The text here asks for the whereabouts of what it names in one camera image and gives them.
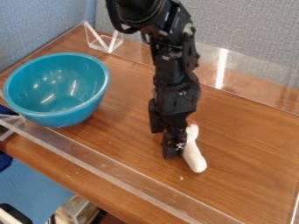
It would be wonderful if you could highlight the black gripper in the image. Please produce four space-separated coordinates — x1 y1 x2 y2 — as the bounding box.
148 55 201 159

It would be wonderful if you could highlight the brown and white toy mushroom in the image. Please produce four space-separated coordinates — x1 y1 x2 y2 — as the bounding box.
181 123 208 173

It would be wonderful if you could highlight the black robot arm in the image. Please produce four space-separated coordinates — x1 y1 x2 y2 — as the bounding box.
105 0 201 158

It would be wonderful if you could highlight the blue plastic bowl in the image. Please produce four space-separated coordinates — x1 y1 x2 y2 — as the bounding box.
2 52 109 128

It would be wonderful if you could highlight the clear acrylic front barrier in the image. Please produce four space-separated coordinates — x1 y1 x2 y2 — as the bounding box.
0 115 243 224

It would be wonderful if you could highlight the clear acrylic barrier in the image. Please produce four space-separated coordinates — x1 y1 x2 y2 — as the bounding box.
108 35 299 116
0 115 243 224

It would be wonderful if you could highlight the clear acrylic back barrier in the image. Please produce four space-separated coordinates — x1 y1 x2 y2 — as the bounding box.
108 35 299 116

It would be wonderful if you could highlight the grey metal table leg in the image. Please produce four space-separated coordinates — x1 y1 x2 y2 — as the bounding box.
46 195 98 224

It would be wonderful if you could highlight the dark blue object at edge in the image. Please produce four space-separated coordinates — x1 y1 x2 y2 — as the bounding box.
0 104 18 173

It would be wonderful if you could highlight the black and white floor object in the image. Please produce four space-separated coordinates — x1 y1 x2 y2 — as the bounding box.
0 203 33 224

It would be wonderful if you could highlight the clear acrylic corner bracket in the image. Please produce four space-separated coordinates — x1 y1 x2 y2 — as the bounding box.
82 21 124 53

